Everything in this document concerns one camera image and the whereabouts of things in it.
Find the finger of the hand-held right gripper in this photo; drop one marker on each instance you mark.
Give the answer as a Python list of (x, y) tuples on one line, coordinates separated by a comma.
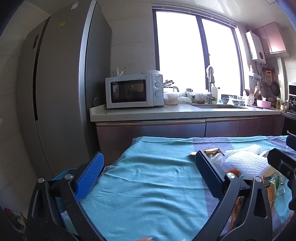
[(291, 141), (281, 162)]

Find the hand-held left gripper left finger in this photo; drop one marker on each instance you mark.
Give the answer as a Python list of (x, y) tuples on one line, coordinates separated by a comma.
[(89, 178)]

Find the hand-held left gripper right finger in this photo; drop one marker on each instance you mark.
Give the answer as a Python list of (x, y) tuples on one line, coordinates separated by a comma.
[(208, 171)]

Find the white tissue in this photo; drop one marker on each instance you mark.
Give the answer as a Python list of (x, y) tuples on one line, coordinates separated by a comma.
[(217, 160)]

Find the gold snack wrapper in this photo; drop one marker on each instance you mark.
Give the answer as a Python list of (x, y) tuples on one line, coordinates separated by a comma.
[(214, 152)]

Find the green printed clear wrapper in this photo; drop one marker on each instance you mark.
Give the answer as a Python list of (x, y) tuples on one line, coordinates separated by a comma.
[(276, 184)]

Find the blue plastic bin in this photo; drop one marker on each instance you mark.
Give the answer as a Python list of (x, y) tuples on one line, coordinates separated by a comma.
[(69, 170)]

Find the white foam fruit net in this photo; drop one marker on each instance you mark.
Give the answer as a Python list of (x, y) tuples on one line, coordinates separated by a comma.
[(247, 162)]

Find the small orange peel piece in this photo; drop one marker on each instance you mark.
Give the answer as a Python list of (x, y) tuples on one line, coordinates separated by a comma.
[(233, 173)]

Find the pink bowl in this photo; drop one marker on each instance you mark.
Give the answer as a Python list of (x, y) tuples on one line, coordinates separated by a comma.
[(263, 104)]

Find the black frying pan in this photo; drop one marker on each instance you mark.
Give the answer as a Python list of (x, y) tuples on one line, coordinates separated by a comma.
[(275, 89)]

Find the teal printed table cloth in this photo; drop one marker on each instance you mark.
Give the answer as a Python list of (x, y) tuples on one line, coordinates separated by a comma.
[(148, 185)]

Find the white utensil holder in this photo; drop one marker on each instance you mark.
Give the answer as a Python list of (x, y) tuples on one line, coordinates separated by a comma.
[(248, 99)]

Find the brown kitchen counter cabinet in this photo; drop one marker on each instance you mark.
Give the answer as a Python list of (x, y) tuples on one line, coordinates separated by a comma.
[(161, 129)]

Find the blue patterned bowl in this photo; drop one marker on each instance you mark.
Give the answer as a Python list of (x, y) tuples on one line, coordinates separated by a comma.
[(238, 102)]

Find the orange grater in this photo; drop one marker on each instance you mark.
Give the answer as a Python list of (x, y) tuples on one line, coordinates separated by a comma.
[(269, 76)]

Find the glass food jar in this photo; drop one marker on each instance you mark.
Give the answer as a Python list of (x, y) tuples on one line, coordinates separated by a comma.
[(200, 98)]

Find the white soap bottle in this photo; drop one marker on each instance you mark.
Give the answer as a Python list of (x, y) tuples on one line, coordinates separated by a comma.
[(214, 93)]

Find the steel sink faucet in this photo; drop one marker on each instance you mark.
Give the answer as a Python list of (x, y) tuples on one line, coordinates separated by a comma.
[(210, 92)]

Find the clear plastic food container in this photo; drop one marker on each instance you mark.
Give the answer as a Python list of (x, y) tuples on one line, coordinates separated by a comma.
[(172, 99)]

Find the red bag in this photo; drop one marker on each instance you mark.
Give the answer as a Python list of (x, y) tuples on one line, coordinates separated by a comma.
[(17, 220)]

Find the white microwave oven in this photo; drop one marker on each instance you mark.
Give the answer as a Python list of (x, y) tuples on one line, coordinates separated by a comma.
[(129, 92)]

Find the grey refrigerator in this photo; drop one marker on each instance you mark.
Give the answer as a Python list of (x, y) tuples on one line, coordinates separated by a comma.
[(62, 81)]

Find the white water heater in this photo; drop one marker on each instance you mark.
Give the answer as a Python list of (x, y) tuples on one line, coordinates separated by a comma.
[(255, 46)]

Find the kitchen window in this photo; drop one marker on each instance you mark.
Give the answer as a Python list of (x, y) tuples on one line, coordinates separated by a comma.
[(178, 51)]

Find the pink wall cabinet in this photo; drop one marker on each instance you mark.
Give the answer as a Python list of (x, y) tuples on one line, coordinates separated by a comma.
[(272, 38)]

